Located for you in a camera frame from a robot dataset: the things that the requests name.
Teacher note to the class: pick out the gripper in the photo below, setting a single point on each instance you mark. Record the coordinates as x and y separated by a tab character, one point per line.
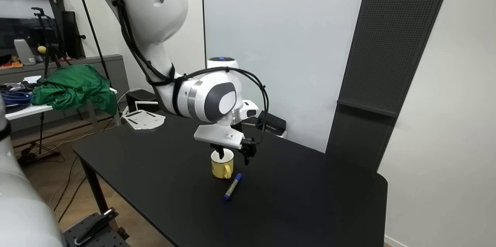
217	135

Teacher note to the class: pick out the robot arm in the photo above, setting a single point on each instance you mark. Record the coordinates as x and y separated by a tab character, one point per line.
155	3

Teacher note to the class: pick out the blue marker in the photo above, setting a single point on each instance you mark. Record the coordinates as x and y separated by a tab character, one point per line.
232	187

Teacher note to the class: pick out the yellow mug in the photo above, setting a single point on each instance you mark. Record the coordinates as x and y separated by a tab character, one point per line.
222	167

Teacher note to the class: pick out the black box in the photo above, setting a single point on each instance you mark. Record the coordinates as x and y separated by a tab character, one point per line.
273	122

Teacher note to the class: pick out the silver metal plate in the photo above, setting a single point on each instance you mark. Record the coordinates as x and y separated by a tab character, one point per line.
144	119

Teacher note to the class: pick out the black computer case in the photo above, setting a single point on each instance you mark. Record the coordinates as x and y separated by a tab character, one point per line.
140	96

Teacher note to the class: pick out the grey sideboard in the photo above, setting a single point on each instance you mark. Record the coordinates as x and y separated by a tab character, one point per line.
116	71

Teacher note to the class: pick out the black clamp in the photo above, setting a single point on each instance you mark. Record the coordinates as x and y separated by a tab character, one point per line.
95	225

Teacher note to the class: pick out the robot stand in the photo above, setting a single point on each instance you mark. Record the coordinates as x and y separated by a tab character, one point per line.
97	237

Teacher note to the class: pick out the green cloth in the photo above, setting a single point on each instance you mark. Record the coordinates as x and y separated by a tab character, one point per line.
73	86

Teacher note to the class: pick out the dark perforated panel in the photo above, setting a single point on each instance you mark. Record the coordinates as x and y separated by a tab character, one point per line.
387	45

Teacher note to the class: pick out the black speaker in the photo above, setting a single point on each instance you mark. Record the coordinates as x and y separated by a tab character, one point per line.
73	34

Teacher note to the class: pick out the white table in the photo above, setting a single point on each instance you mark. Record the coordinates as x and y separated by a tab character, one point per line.
27	110

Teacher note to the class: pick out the white jug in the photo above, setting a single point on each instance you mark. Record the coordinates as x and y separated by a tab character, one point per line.
24	51

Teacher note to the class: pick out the white wall panel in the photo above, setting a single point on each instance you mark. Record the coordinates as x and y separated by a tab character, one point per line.
283	45

